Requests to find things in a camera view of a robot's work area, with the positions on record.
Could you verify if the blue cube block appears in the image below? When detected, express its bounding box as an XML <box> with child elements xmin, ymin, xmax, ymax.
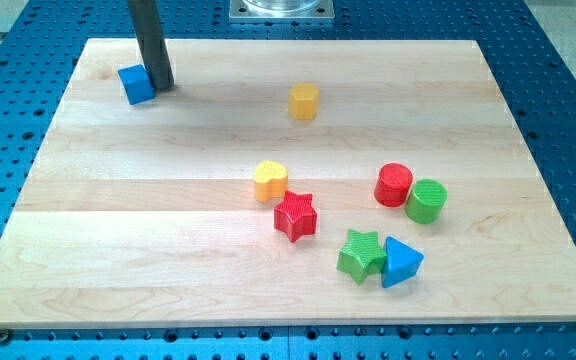
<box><xmin>118</xmin><ymin>64</ymin><xmax>155</xmax><ymax>105</ymax></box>

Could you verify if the light wooden board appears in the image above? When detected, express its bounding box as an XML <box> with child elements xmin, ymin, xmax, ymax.
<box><xmin>0</xmin><ymin>39</ymin><xmax>576</xmax><ymax>329</ymax></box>

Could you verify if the yellow heart block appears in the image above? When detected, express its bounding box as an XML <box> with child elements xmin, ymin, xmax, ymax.
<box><xmin>253</xmin><ymin>160</ymin><xmax>288</xmax><ymax>202</ymax></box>

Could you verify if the red star block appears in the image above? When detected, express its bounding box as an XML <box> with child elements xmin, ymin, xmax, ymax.
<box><xmin>274</xmin><ymin>191</ymin><xmax>318</xmax><ymax>243</ymax></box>

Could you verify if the yellow hexagon block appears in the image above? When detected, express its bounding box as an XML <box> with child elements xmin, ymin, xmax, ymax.
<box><xmin>288</xmin><ymin>82</ymin><xmax>320</xmax><ymax>120</ymax></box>

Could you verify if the red cylinder block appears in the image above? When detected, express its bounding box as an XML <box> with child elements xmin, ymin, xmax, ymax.
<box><xmin>373</xmin><ymin>163</ymin><xmax>413</xmax><ymax>207</ymax></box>

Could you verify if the green star block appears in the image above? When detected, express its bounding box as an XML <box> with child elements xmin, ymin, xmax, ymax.
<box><xmin>336</xmin><ymin>229</ymin><xmax>387</xmax><ymax>285</ymax></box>

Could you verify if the green cylinder block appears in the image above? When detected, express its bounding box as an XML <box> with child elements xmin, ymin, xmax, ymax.
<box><xmin>405</xmin><ymin>179</ymin><xmax>448</xmax><ymax>224</ymax></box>

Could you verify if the blue triangle block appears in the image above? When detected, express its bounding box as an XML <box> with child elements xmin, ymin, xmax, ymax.
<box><xmin>381</xmin><ymin>236</ymin><xmax>424</xmax><ymax>288</ymax></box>

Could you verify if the blue perforated table plate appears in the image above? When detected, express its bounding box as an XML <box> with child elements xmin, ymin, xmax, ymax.
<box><xmin>0</xmin><ymin>1</ymin><xmax>576</xmax><ymax>359</ymax></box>

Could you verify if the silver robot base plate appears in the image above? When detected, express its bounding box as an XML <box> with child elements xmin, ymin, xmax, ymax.
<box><xmin>229</xmin><ymin>0</ymin><xmax>334</xmax><ymax>21</ymax></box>

